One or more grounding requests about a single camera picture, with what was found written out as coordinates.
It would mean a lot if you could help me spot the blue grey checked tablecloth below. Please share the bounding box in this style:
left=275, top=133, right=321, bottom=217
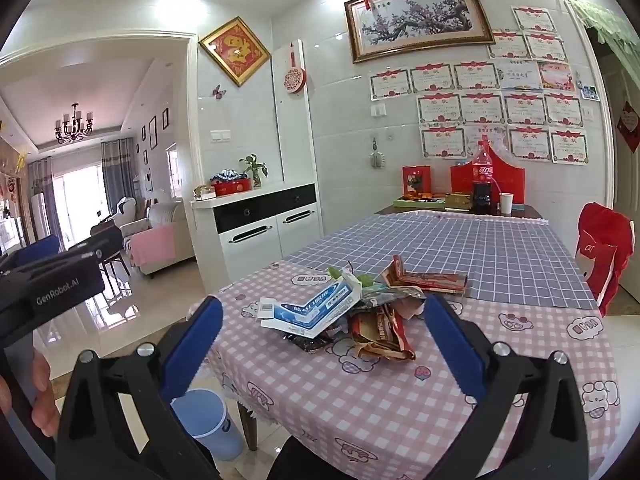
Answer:
left=285, top=210, right=598, bottom=311

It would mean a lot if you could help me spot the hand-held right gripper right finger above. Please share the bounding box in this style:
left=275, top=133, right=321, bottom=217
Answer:
left=424, top=294, right=590, bottom=480

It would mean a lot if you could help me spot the white black sideboard cabinet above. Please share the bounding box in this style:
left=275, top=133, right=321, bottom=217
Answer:
left=190, top=182, right=317, bottom=293

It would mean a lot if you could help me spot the green potted plant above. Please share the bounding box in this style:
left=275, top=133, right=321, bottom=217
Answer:
left=239, top=153, right=268, bottom=188

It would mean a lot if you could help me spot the red chair cover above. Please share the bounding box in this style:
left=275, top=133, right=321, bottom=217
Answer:
left=574, top=202, right=636, bottom=317

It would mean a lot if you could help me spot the dark wooden chair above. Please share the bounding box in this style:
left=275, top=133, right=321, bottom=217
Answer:
left=97, top=247, right=133, bottom=286

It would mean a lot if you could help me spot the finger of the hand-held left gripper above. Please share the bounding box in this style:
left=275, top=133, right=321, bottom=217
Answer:
left=65, top=224, right=123, bottom=266
left=0, top=236, right=62, bottom=275

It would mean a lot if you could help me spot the framed plum blossom painting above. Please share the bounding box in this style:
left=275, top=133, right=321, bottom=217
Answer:
left=344, top=0, right=496, bottom=64

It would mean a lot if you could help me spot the red brown paper bag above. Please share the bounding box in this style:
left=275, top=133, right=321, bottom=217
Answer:
left=347, top=300, right=431, bottom=361

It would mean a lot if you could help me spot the cola bottle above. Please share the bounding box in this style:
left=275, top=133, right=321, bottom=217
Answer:
left=472, top=140, right=496, bottom=215

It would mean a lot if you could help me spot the red diamond framed picture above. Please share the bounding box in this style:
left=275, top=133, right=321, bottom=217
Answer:
left=198, top=16, right=272, bottom=88

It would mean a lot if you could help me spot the black chandelier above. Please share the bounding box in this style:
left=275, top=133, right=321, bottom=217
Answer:
left=54, top=101, right=95, bottom=146

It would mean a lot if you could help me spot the white armchair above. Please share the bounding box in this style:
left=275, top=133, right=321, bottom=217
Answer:
left=116, top=196, right=138, bottom=226

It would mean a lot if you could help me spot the pink checked tablecloth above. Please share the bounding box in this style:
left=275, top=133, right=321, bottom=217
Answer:
left=187, top=259, right=621, bottom=480

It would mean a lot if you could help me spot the red tin box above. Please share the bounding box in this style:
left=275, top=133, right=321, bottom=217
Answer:
left=212, top=177, right=252, bottom=197

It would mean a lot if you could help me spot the living room window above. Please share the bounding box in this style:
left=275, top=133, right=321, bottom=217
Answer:
left=167, top=145, right=183, bottom=198

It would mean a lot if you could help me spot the light blue plastic bin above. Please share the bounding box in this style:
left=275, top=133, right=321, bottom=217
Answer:
left=171, top=389, right=246, bottom=461

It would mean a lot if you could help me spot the red gift box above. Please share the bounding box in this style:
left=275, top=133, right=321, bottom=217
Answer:
left=450, top=142, right=527, bottom=206

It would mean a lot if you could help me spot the white standing air conditioner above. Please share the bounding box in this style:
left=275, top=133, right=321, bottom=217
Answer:
left=31, top=192, right=51, bottom=241

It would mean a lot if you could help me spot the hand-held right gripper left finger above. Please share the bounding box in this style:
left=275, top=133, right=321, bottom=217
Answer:
left=54, top=296, right=224, bottom=480

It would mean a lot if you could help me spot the beige sofa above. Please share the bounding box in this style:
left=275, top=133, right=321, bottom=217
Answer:
left=122, top=200, right=197, bottom=278

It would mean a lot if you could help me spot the pink blanket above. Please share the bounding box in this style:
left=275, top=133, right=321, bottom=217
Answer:
left=129, top=225, right=176, bottom=267

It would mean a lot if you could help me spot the green tray box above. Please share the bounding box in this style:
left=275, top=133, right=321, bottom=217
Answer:
left=393, top=191, right=447, bottom=210

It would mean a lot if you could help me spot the blue white toothpaste box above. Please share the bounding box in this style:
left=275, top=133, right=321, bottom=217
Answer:
left=258, top=267, right=366, bottom=339

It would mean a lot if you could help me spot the person's left hand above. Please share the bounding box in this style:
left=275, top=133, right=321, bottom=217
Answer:
left=29, top=349, right=62, bottom=438

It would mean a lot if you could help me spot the group of award certificates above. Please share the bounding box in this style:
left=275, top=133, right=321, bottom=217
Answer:
left=369, top=5, right=591, bottom=166

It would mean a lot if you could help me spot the group of wall picture frames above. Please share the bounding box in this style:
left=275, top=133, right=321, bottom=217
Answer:
left=140, top=115, right=158, bottom=166

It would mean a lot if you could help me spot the wooden table leg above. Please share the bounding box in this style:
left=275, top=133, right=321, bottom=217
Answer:
left=239, top=402, right=261, bottom=453

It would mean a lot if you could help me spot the red carton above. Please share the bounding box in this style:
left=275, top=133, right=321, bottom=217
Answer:
left=377, top=255, right=470, bottom=295

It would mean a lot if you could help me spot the red hanging fan ornament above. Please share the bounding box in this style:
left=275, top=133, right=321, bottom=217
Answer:
left=283, top=42, right=307, bottom=96

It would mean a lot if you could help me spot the green door valance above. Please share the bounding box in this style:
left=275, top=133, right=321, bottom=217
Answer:
left=565, top=0, right=640, bottom=56

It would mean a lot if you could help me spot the red card box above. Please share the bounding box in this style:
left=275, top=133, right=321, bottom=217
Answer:
left=402, top=165, right=432, bottom=196

